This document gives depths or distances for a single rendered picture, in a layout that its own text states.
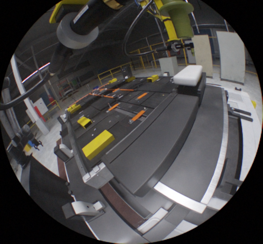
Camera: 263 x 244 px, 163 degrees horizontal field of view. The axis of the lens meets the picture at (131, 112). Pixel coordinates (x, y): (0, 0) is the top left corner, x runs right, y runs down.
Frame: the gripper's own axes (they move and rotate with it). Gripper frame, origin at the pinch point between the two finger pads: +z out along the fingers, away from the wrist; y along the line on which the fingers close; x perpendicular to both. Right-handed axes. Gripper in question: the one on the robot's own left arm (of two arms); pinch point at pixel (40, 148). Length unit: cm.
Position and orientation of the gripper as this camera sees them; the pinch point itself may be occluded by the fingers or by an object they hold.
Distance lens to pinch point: 153.9
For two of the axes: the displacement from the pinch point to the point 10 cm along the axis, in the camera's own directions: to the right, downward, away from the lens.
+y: -5.8, 5.8, -5.7
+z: 3.0, 8.1, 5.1
